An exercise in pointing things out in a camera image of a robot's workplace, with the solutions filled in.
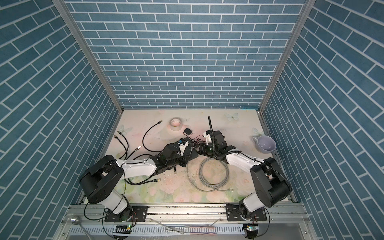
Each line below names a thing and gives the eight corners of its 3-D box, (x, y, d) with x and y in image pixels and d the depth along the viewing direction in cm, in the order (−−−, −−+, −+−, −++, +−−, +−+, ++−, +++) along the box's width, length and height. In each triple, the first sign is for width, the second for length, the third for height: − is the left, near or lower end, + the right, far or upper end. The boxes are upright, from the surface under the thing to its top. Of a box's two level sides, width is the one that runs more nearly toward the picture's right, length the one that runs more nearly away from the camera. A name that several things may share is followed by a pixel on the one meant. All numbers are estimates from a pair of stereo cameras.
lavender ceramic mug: (258, 156, 96) (262, 151, 91) (251, 142, 103) (254, 136, 98) (274, 152, 98) (278, 147, 93) (266, 139, 105) (269, 133, 100)
